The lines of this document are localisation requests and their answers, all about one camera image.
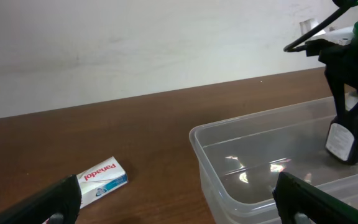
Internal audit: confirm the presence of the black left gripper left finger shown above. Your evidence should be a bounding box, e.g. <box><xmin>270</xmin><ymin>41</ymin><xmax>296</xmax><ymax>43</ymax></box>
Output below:
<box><xmin>0</xmin><ymin>175</ymin><xmax>81</xmax><ymax>224</ymax></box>

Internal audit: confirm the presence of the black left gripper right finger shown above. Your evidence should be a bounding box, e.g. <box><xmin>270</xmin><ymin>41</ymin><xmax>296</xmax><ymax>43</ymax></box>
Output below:
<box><xmin>272</xmin><ymin>172</ymin><xmax>358</xmax><ymax>224</ymax></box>

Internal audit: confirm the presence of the dark bottle white cap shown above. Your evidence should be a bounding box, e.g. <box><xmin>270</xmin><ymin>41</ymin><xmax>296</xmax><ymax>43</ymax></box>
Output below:
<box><xmin>324</xmin><ymin>102</ymin><xmax>358</xmax><ymax>166</ymax></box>

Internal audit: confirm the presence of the white Panadol box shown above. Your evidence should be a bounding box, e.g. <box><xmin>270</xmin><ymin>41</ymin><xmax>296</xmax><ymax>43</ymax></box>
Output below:
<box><xmin>42</xmin><ymin>156</ymin><xmax>129</xmax><ymax>224</ymax></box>

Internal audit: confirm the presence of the clear plastic container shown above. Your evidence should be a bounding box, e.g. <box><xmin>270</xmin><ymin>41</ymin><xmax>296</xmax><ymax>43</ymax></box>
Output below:
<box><xmin>190</xmin><ymin>97</ymin><xmax>358</xmax><ymax>223</ymax></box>

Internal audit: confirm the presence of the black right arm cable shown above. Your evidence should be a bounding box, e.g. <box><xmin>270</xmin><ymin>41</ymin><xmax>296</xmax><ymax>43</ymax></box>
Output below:
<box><xmin>283</xmin><ymin>0</ymin><xmax>358</xmax><ymax>53</ymax></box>

